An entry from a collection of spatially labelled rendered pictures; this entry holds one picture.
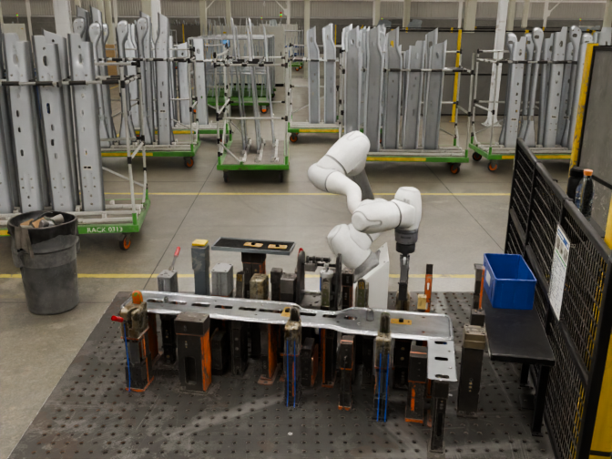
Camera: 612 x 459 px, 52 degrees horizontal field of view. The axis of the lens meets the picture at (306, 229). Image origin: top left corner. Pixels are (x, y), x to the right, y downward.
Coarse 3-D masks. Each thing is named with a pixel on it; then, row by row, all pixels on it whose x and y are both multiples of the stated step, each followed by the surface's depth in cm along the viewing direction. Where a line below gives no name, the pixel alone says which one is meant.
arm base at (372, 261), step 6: (372, 252) 332; (378, 252) 336; (372, 258) 329; (378, 258) 330; (366, 264) 327; (372, 264) 325; (378, 264) 324; (360, 270) 328; (366, 270) 326; (354, 276) 332; (360, 276) 328; (354, 282) 329
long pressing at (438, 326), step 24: (168, 312) 260; (216, 312) 259; (240, 312) 259; (264, 312) 259; (312, 312) 260; (336, 312) 259; (360, 312) 260; (408, 312) 260; (408, 336) 241; (432, 336) 240
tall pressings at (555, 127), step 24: (528, 48) 964; (552, 48) 945; (576, 48) 944; (528, 72) 973; (552, 72) 951; (576, 72) 933; (528, 96) 985; (552, 96) 955; (576, 96) 936; (504, 120) 992; (528, 120) 971; (552, 120) 965; (504, 144) 977; (528, 144) 973; (552, 144) 974
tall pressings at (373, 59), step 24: (360, 48) 897; (432, 48) 918; (360, 72) 906; (384, 72) 950; (408, 72) 924; (432, 72) 930; (360, 96) 914; (384, 96) 959; (408, 96) 939; (432, 96) 940; (384, 120) 944; (408, 120) 949; (432, 120) 948; (384, 144) 954; (408, 144) 957; (432, 144) 956
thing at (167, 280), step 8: (160, 272) 284; (168, 272) 284; (176, 272) 285; (160, 280) 280; (168, 280) 280; (176, 280) 286; (160, 288) 282; (168, 288) 281; (176, 288) 287; (176, 336) 291; (176, 344) 291
